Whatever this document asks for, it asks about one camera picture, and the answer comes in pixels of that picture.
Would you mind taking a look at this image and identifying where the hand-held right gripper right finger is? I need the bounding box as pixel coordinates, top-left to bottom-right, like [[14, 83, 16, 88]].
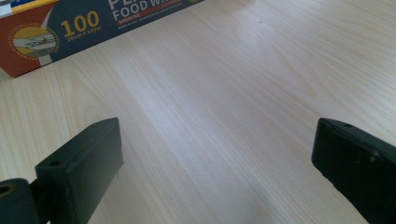
[[311, 117, 396, 224]]

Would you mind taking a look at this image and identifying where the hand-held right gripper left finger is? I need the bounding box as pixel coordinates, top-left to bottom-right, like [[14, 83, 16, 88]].
[[35, 117, 124, 224]]

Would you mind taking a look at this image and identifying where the blue food wrap box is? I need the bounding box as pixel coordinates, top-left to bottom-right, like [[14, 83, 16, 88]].
[[0, 0, 206, 78]]

